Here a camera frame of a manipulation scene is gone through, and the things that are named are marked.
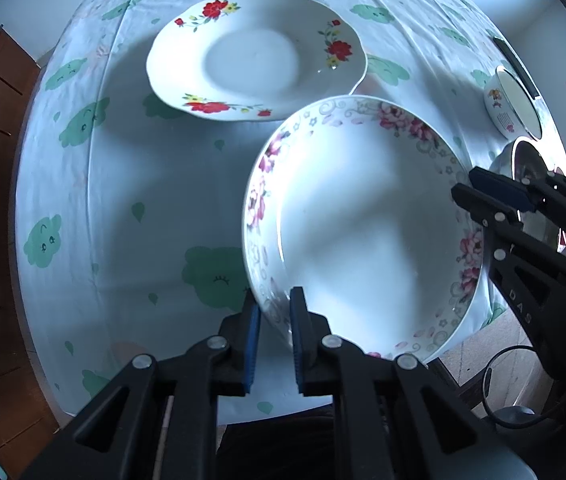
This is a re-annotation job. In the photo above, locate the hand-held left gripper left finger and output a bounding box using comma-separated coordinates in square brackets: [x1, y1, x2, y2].
[20, 290, 264, 480]

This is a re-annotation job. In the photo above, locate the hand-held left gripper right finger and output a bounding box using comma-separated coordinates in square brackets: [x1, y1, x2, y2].
[289, 286, 538, 480]

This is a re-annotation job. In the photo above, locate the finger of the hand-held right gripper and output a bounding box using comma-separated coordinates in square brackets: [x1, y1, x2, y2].
[452, 182, 566, 381]
[469, 166, 566, 261]

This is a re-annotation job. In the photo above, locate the white enamel bowl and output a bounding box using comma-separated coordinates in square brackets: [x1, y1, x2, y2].
[483, 65, 544, 140]

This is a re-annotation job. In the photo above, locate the pink floral white plate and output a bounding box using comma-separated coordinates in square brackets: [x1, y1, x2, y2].
[242, 95, 486, 363]

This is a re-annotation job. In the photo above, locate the red flower white plate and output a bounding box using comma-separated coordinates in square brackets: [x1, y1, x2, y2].
[146, 0, 368, 122]

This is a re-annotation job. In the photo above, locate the black remote control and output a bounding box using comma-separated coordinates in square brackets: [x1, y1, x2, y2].
[493, 36, 538, 101]

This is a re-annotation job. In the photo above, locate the white green cloud-print tablecloth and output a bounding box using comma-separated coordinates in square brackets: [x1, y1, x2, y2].
[10, 0, 566, 418]

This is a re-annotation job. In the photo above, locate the black cable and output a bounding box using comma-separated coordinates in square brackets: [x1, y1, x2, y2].
[480, 344, 566, 431]

